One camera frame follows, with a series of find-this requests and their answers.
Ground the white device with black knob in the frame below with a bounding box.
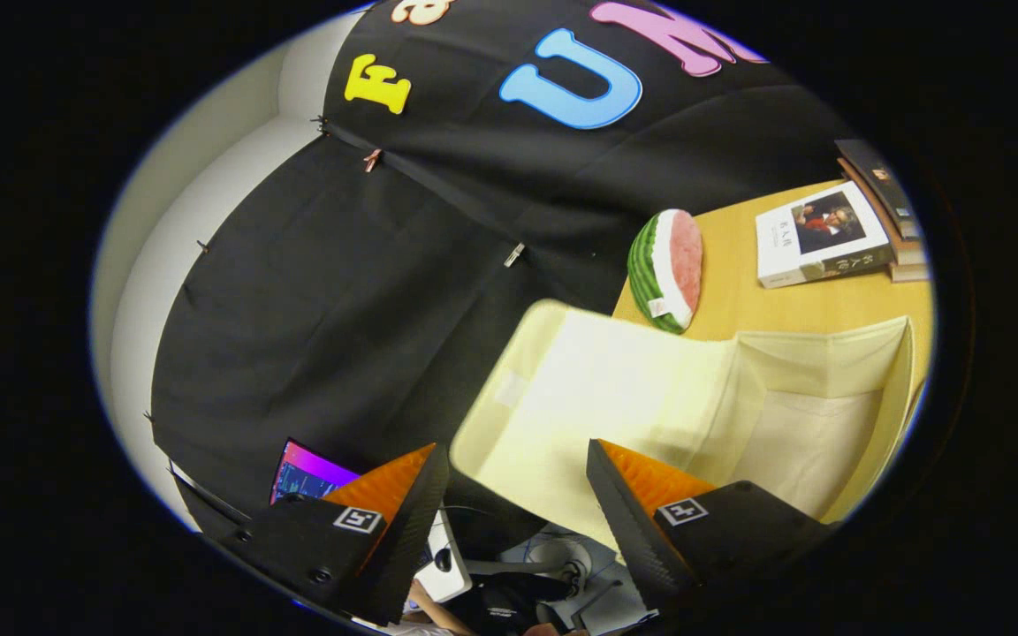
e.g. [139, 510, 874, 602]
[412, 510, 474, 604]

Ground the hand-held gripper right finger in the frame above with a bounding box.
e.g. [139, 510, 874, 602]
[586, 438, 839, 619]

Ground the lit computer screen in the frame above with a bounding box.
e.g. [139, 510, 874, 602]
[270, 439, 361, 506]

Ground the watermelon slice plush toy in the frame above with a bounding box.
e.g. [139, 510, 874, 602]
[627, 208, 704, 335]

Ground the beige fabric storage box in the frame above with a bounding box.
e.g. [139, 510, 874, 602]
[450, 299, 918, 554]

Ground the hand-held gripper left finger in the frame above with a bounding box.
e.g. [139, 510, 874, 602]
[217, 442, 451, 626]

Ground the white cover book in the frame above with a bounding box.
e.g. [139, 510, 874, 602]
[755, 180, 897, 290]

